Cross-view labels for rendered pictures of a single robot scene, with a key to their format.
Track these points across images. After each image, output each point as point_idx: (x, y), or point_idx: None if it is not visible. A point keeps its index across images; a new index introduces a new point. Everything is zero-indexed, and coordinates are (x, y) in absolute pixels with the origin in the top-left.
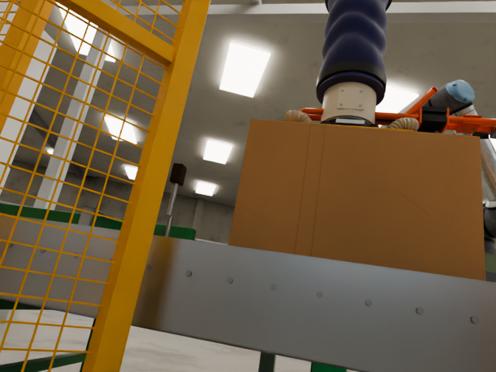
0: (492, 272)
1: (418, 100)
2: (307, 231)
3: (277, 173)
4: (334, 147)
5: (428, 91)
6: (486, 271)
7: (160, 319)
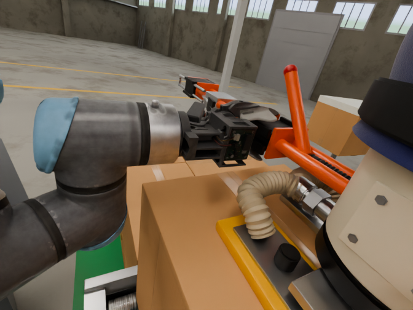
0: (24, 192)
1: (302, 104)
2: None
3: None
4: None
5: (298, 78)
6: (27, 197)
7: None
